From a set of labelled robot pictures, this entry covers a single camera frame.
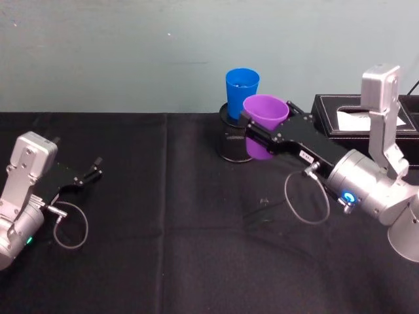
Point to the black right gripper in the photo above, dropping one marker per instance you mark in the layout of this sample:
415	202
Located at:
304	137

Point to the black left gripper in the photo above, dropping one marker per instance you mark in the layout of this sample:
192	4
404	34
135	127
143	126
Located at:
63	178

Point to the purple plastic cup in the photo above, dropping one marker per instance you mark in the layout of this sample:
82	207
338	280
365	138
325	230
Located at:
265	109

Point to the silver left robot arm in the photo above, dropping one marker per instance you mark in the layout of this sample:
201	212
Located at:
23	176

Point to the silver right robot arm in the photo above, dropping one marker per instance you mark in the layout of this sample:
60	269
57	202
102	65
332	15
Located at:
376	183

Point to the blue plastic cup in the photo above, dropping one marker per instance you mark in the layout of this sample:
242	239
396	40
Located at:
240	98

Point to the black mesh cup holder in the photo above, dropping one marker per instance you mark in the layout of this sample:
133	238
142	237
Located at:
232	144

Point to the black leather tissue box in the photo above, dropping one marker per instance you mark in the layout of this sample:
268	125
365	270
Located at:
327	114

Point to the white tissue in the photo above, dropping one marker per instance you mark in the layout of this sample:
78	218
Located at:
352	121

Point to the black table cloth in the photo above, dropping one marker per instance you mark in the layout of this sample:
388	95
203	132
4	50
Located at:
163	261

